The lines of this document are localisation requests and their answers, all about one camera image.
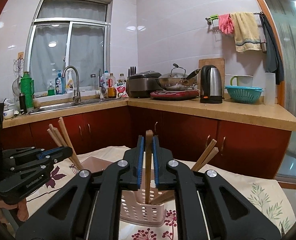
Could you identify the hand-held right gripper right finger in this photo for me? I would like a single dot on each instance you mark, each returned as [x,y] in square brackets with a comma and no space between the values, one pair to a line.
[156,165]

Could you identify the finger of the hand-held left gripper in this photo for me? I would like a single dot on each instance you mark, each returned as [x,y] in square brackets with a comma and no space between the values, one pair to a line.
[32,176]
[55,152]

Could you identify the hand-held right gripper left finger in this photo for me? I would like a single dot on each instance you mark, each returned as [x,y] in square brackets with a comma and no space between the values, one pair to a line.
[141,165]

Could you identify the wooden chopstick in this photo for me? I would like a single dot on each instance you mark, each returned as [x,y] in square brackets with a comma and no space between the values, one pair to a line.
[59,137]
[203,153]
[208,158]
[51,138]
[148,155]
[55,136]
[66,132]

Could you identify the pink plastic utensil holder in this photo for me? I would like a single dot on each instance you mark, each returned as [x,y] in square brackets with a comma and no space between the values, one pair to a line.
[143,212]

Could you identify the person's left hand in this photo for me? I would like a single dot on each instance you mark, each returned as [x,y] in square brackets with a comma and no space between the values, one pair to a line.
[22,211]

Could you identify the white blue patterned bowl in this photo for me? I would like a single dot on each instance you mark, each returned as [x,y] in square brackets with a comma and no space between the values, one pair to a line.
[8,114]

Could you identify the black bottle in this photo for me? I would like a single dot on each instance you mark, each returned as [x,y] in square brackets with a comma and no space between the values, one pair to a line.
[22,102]

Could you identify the steel kitchen sink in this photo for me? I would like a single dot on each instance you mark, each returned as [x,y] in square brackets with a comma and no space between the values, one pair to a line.
[70,105]

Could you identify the green thermos jug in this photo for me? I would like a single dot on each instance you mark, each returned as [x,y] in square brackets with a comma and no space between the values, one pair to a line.
[27,86]

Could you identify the green dish soap bottle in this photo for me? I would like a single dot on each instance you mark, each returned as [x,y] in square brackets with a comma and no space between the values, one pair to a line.
[51,90]

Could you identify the steel kitchen faucet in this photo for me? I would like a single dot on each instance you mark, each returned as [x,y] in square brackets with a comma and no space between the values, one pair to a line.
[76,90]

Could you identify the blue detergent bottle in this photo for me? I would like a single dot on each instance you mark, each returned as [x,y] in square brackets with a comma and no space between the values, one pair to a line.
[59,83]

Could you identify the white spray bottle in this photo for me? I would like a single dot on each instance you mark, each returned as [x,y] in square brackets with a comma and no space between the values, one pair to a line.
[70,82]

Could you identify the red induction cooker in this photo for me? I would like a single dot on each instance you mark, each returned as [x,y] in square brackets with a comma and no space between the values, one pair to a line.
[173,95]

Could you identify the red white snack bag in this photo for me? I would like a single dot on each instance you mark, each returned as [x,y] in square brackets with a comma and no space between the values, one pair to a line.
[121,90]

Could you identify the grey rice cooker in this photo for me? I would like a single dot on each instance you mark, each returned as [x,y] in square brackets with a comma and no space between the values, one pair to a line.
[143,86]

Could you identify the clear glass jar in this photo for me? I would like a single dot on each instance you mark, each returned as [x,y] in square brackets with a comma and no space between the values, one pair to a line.
[93,82]

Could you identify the amber oil bottle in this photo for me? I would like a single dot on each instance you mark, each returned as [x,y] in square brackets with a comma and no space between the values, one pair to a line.
[112,87]

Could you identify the steel wok with lid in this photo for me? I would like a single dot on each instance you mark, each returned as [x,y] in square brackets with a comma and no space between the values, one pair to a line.
[174,81]

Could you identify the small clear capped bottle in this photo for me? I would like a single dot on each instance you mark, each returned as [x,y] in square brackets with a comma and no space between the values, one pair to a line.
[122,78]

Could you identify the white plastic bottle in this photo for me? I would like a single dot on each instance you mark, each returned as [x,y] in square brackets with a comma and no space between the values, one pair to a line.
[106,78]

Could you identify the knife block with knives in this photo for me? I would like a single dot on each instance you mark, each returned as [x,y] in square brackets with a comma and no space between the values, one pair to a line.
[131,73]

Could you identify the steel electric kettle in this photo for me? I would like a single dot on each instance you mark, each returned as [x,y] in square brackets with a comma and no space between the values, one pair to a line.
[211,85]

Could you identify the floral tablecloth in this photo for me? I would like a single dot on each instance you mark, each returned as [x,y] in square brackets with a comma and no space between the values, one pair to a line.
[263,195]

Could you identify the teal plastic colander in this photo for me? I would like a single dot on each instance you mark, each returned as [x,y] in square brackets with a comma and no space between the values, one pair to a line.
[243,95]

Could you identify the wooden cutting board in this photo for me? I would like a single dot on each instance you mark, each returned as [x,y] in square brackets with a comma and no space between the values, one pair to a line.
[220,63]

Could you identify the tall white plastic container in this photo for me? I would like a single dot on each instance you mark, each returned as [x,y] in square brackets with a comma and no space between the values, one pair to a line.
[269,90]

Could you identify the pink rubber gloves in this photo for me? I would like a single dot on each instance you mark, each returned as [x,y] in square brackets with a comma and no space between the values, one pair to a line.
[225,24]

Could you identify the grey hanging cloth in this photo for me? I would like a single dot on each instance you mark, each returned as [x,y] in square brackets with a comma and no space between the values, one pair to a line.
[272,57]

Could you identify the green plastic clip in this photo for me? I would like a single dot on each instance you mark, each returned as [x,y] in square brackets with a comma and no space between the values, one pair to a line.
[213,17]

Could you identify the yellow striped towel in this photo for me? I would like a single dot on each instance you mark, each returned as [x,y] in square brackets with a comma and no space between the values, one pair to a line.
[247,33]

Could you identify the sliding glass door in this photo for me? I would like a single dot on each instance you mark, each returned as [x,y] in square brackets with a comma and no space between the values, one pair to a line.
[295,80]

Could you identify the metal towel rack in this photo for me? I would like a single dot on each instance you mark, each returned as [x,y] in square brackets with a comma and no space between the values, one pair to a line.
[259,13]

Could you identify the aluminium frame window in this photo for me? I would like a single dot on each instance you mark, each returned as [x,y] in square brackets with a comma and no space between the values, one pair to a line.
[70,47]

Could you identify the wooden door frame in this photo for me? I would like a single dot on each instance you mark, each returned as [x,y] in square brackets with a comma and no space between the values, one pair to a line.
[265,7]

